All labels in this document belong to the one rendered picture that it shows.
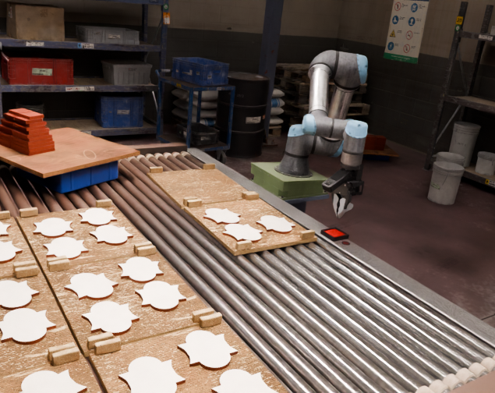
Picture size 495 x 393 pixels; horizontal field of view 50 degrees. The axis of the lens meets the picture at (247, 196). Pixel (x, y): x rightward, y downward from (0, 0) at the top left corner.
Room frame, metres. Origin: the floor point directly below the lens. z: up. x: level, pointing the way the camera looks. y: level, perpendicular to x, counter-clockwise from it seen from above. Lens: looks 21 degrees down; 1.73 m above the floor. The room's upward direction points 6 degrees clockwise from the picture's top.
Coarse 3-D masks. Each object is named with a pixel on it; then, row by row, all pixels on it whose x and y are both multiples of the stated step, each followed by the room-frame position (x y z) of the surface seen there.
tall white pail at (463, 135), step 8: (456, 128) 6.05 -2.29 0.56; (464, 128) 5.99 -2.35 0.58; (472, 128) 5.96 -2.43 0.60; (456, 136) 6.04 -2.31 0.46; (464, 136) 5.98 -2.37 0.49; (472, 136) 5.97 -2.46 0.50; (456, 144) 6.02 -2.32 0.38; (464, 144) 5.98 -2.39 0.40; (472, 144) 5.99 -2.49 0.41; (456, 152) 6.01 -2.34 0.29; (464, 152) 5.97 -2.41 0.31; (472, 152) 6.03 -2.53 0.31
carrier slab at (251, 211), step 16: (192, 208) 1.93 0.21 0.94; (208, 208) 1.95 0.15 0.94; (224, 208) 1.97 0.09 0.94; (240, 208) 1.99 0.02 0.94; (256, 208) 2.01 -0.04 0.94; (272, 208) 2.02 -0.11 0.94; (208, 224) 1.80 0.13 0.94; (240, 224) 1.83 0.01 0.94; (224, 240) 1.68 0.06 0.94; (272, 240) 1.72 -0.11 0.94; (288, 240) 1.73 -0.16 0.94; (304, 240) 1.75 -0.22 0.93
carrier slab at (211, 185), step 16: (160, 176) 2.27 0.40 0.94; (176, 176) 2.29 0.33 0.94; (192, 176) 2.31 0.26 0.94; (208, 176) 2.34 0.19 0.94; (224, 176) 2.36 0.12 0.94; (176, 192) 2.09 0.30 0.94; (192, 192) 2.11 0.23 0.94; (208, 192) 2.13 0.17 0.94; (224, 192) 2.15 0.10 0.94; (240, 192) 2.18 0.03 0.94
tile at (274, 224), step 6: (264, 216) 1.91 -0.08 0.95; (270, 216) 1.91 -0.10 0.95; (258, 222) 1.84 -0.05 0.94; (264, 222) 1.84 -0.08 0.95; (270, 222) 1.85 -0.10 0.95; (276, 222) 1.86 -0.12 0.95; (282, 222) 1.86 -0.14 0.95; (288, 222) 1.87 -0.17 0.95; (270, 228) 1.79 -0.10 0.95; (276, 228) 1.80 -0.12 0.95; (282, 228) 1.80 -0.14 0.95; (288, 228) 1.81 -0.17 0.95
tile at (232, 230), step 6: (228, 228) 1.75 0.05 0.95; (234, 228) 1.76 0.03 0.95; (240, 228) 1.76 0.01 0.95; (246, 228) 1.77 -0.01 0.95; (252, 228) 1.78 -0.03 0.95; (222, 234) 1.72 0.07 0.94; (228, 234) 1.71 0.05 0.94; (234, 234) 1.71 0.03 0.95; (240, 234) 1.72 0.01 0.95; (246, 234) 1.72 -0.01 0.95; (252, 234) 1.73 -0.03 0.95; (258, 234) 1.73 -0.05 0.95; (240, 240) 1.68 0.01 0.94; (252, 240) 1.68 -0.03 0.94; (258, 240) 1.69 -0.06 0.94
